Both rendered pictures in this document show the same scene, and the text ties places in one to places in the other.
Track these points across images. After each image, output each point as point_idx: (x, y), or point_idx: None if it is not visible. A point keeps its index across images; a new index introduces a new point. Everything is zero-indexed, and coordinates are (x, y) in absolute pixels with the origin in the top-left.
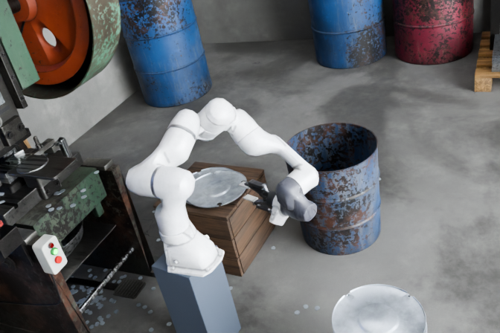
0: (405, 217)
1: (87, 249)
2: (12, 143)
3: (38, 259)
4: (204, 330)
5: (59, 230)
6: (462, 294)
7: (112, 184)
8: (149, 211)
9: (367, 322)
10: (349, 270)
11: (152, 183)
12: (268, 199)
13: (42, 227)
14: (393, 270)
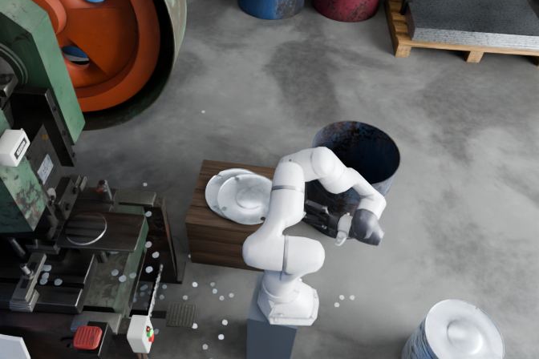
0: (388, 194)
1: None
2: (68, 214)
3: (131, 344)
4: (287, 355)
5: (127, 293)
6: (457, 268)
7: (156, 218)
8: None
9: (459, 342)
10: (363, 255)
11: (286, 262)
12: (331, 223)
13: (118, 301)
14: (399, 251)
